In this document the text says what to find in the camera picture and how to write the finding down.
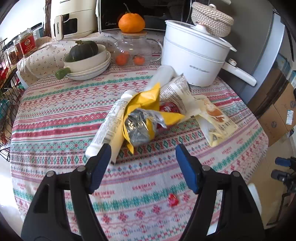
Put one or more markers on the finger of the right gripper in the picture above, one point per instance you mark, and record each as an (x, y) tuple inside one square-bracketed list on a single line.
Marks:
[(286, 178), (286, 162)]

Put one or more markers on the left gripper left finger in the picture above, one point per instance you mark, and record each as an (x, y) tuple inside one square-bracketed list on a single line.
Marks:
[(47, 217)]

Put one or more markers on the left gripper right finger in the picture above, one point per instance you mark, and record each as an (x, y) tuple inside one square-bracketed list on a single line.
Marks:
[(239, 216)]

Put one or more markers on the cream snack bag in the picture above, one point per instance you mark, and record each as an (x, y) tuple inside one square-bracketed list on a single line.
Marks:
[(215, 125)]

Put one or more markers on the white tube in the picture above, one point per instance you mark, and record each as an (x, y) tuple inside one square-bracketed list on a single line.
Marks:
[(163, 75), (110, 131)]

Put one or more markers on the red soda can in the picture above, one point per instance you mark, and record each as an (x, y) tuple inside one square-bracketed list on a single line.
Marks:
[(171, 114)]

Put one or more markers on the yellow snack bag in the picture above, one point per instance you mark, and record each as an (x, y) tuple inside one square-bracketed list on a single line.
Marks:
[(141, 117)]

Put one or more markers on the small red candy wrapper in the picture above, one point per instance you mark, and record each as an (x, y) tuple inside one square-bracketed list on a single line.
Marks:
[(172, 200)]

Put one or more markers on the cardboard box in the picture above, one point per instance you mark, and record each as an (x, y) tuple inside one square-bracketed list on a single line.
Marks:
[(279, 119)]

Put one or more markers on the patterned tablecloth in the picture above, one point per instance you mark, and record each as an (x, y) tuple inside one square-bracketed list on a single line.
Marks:
[(57, 120)]

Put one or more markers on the grey refrigerator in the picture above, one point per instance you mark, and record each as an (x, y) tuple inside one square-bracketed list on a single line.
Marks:
[(263, 43)]

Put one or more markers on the white printed wrapper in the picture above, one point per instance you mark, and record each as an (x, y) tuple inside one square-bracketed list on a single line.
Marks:
[(177, 91)]

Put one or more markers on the white electric pot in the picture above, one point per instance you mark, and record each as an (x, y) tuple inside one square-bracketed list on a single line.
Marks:
[(193, 52)]

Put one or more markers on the white stacked bowls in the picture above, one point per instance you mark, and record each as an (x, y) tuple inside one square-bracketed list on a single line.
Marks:
[(86, 68)]

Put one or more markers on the floral white cloth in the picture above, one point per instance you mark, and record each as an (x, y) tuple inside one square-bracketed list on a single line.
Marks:
[(46, 60)]

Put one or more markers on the small orange in teapot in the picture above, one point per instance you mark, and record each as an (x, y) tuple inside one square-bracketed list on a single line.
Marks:
[(139, 60), (122, 59)]

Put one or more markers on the dark green squash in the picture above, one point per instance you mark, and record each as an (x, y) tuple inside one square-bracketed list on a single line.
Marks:
[(83, 50)]

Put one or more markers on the red label glass jar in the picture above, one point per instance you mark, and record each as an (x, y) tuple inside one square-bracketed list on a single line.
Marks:
[(27, 42)]

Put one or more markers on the glass teapot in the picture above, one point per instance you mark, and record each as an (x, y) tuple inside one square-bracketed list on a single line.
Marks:
[(136, 44)]

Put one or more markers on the large orange mandarin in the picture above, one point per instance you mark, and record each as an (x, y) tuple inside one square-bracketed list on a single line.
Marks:
[(131, 23)]

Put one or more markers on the black microwave oven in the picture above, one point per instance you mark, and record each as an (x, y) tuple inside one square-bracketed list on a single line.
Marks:
[(155, 13)]

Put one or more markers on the black wire rack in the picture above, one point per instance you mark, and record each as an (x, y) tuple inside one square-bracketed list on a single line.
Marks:
[(11, 93)]

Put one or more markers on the woven rope basket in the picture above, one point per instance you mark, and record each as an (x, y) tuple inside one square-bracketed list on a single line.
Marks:
[(216, 22)]

